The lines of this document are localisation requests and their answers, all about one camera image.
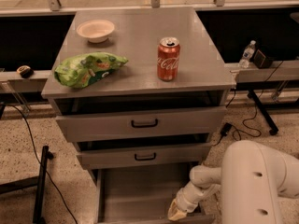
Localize grey top drawer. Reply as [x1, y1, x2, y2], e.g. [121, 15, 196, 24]
[56, 106, 226, 142]

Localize clear water bottle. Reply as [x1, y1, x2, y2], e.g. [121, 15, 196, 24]
[239, 40, 256, 68]

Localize green chip bag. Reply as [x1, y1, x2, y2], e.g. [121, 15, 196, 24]
[54, 51, 128, 89]

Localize grey bottom drawer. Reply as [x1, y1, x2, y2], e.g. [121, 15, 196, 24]
[94, 162, 215, 224]

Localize grey drawer cabinet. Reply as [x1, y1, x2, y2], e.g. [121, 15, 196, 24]
[42, 7, 235, 214]

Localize black cable left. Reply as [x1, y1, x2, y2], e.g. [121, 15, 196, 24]
[0, 102, 78, 224]

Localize black stand base left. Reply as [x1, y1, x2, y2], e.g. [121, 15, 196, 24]
[0, 146, 53, 224]

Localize black and yellow tape measure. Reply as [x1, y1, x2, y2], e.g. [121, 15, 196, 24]
[17, 65, 34, 78]

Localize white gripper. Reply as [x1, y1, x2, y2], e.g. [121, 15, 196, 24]
[167, 189, 198, 221]

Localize red cola can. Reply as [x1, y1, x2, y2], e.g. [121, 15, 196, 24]
[157, 37, 180, 81]

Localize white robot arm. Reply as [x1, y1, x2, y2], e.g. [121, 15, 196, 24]
[168, 140, 299, 224]

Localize white paper bowl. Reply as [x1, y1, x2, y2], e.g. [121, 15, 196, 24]
[77, 20, 115, 43]

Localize grey middle drawer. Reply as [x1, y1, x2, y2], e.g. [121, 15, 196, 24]
[78, 143, 211, 170]

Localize grey drawer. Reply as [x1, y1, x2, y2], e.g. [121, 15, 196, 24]
[56, 106, 226, 142]
[94, 162, 215, 224]
[78, 143, 211, 170]

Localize black power adapter with cable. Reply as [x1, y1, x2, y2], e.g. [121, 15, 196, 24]
[216, 113, 262, 146]

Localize black stand leg right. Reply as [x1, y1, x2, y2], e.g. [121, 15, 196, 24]
[248, 90, 278, 135]

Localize small black box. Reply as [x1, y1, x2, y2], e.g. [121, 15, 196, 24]
[253, 49, 274, 69]

